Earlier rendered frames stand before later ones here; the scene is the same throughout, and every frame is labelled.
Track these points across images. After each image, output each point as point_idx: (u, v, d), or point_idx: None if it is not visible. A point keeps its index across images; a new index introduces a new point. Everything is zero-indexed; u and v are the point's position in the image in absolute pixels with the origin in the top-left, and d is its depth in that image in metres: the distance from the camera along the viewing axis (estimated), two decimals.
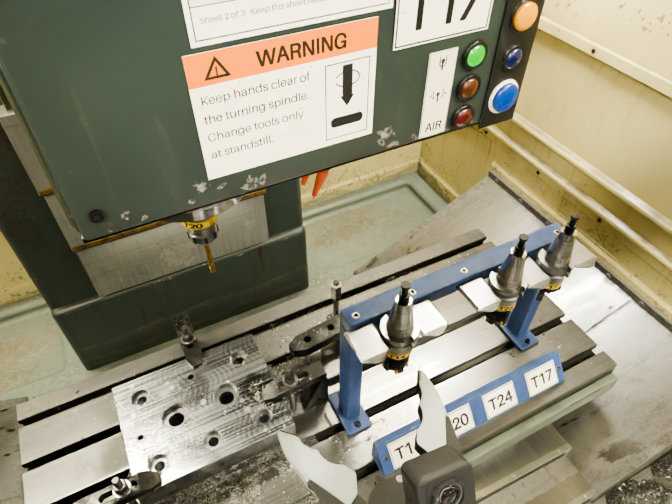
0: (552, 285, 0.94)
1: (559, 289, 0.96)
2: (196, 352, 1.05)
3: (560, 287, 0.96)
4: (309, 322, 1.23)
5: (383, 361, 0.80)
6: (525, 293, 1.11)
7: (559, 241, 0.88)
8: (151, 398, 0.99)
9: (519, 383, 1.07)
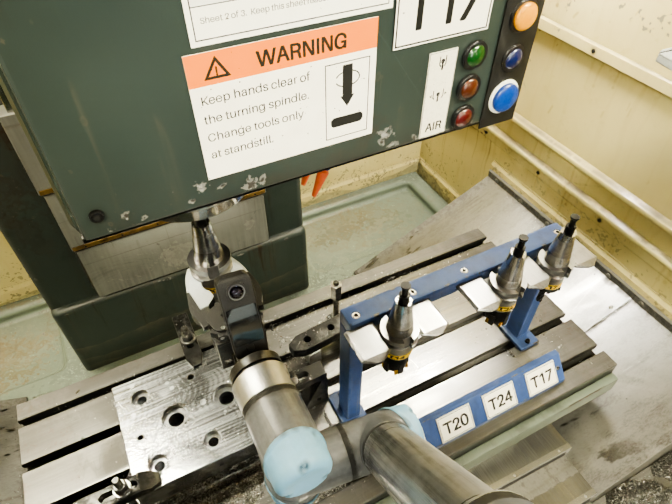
0: (552, 286, 0.94)
1: (559, 289, 0.96)
2: (196, 352, 1.05)
3: (560, 288, 0.96)
4: (309, 322, 1.23)
5: (383, 361, 0.80)
6: (525, 293, 1.11)
7: (559, 242, 0.89)
8: (151, 398, 0.99)
9: (519, 383, 1.07)
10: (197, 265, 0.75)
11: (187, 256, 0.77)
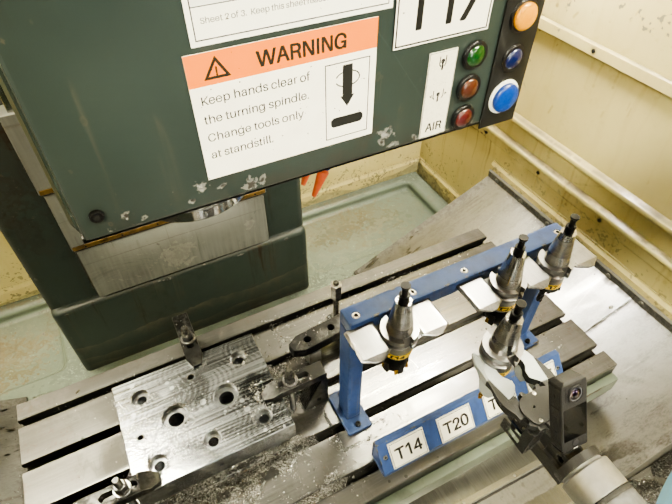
0: (552, 286, 0.94)
1: (559, 289, 0.96)
2: (196, 352, 1.05)
3: (560, 288, 0.96)
4: (309, 322, 1.23)
5: (383, 361, 0.80)
6: (525, 293, 1.11)
7: (559, 242, 0.89)
8: (151, 398, 0.99)
9: (519, 383, 1.07)
10: (496, 354, 0.79)
11: (482, 344, 0.80)
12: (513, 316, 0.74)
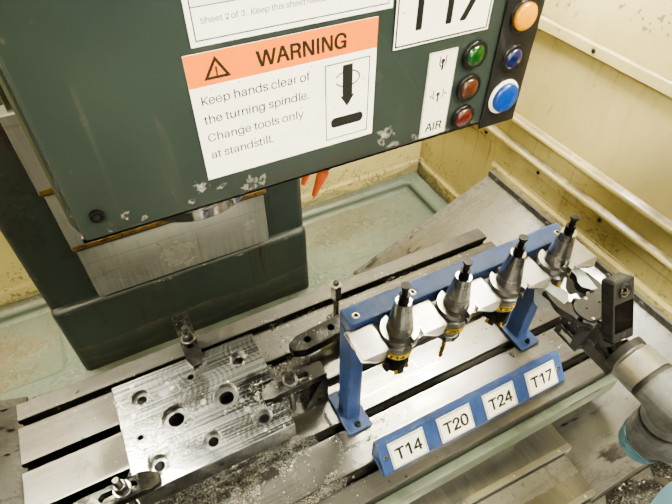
0: None
1: None
2: (196, 352, 1.05)
3: (560, 288, 0.96)
4: (309, 322, 1.23)
5: (383, 361, 0.80)
6: (525, 293, 1.11)
7: (559, 242, 0.89)
8: (151, 398, 0.99)
9: (519, 383, 1.07)
10: (449, 311, 0.85)
11: (436, 302, 0.86)
12: (462, 274, 0.80)
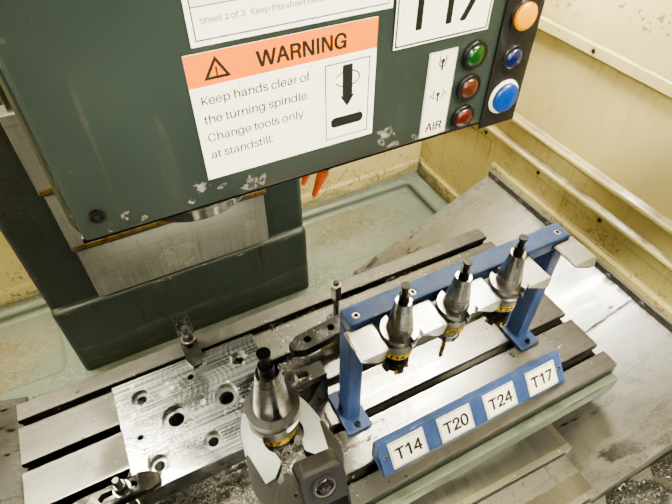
0: (272, 442, 0.61)
1: (290, 443, 0.62)
2: (196, 352, 1.05)
3: (291, 442, 0.62)
4: (309, 322, 1.23)
5: (383, 361, 0.80)
6: (525, 293, 1.11)
7: (255, 387, 0.55)
8: (151, 398, 0.99)
9: (519, 383, 1.07)
10: (449, 311, 0.85)
11: (436, 302, 0.86)
12: (462, 274, 0.80)
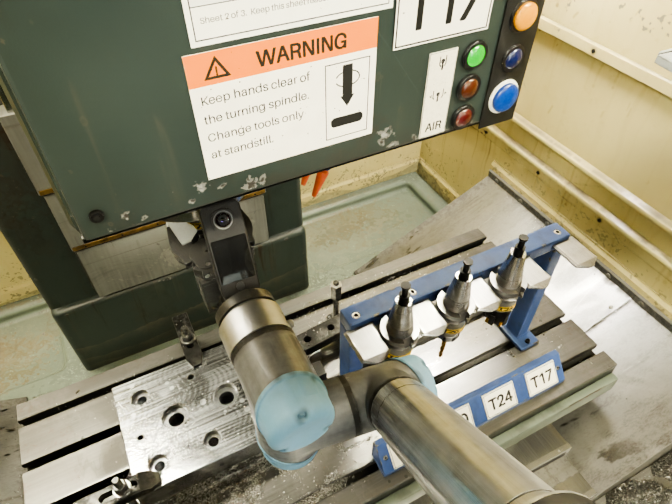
0: (193, 224, 0.69)
1: None
2: (196, 352, 1.05)
3: None
4: (309, 322, 1.23)
5: (383, 361, 0.80)
6: (525, 293, 1.11)
7: None
8: (151, 398, 0.99)
9: (519, 383, 1.07)
10: (449, 311, 0.85)
11: (436, 302, 0.86)
12: (462, 274, 0.80)
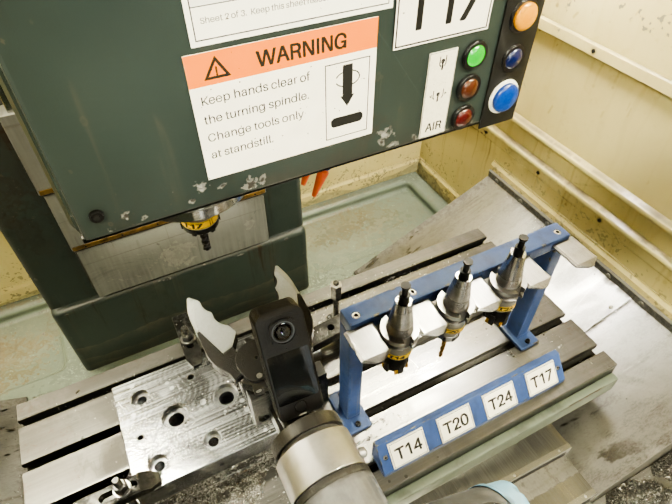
0: (193, 224, 0.69)
1: (211, 230, 0.70)
2: (196, 352, 1.05)
3: (211, 228, 0.70)
4: None
5: (383, 361, 0.80)
6: (525, 293, 1.11)
7: None
8: (151, 398, 0.99)
9: (519, 383, 1.07)
10: (449, 311, 0.85)
11: (436, 302, 0.86)
12: (462, 274, 0.80)
